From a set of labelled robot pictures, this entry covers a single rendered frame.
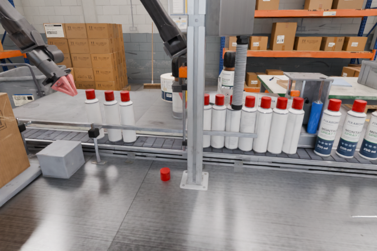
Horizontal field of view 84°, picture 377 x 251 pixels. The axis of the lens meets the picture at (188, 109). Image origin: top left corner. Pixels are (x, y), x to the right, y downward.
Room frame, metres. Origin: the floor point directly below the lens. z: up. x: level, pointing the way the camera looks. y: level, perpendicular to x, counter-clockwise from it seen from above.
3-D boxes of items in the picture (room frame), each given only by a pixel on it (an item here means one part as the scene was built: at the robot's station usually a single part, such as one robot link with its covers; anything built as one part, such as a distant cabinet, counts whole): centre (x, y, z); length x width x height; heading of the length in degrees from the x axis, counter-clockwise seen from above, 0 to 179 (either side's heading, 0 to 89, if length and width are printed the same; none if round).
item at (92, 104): (0.78, 0.38, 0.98); 0.05 x 0.05 x 0.20
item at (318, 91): (0.76, -0.43, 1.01); 0.14 x 0.13 x 0.26; 82
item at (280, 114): (0.67, -0.32, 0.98); 0.05 x 0.05 x 0.20
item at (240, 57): (0.60, -0.15, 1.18); 0.04 x 0.04 x 0.21
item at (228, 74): (1.29, -0.25, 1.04); 0.09 x 0.09 x 0.29
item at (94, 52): (4.23, 1.91, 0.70); 1.20 x 0.82 x 1.39; 89
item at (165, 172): (0.58, 0.08, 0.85); 0.03 x 0.03 x 0.03
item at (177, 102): (1.01, 0.04, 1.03); 0.09 x 0.09 x 0.30
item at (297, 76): (0.76, -0.43, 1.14); 0.14 x 0.11 x 0.01; 82
